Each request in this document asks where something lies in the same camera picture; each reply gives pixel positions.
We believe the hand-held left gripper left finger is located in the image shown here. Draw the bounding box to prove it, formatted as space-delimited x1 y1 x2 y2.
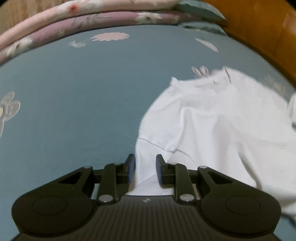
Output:
58 153 136 205

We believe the pink floral quilt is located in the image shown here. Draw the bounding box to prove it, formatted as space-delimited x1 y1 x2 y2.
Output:
0 0 183 44

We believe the bed with blue floral sheet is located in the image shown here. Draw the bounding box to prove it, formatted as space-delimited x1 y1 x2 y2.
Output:
0 22 296 232

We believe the white t-shirt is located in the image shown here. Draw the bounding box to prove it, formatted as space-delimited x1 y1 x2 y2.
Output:
126 65 296 223

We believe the purple floral quilt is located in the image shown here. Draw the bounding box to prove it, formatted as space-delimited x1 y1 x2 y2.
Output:
0 10 188 65

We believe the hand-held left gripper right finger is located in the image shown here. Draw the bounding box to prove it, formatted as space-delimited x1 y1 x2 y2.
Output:
156 155 234 204

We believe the wooden headboard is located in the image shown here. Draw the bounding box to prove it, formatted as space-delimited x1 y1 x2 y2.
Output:
201 0 296 86

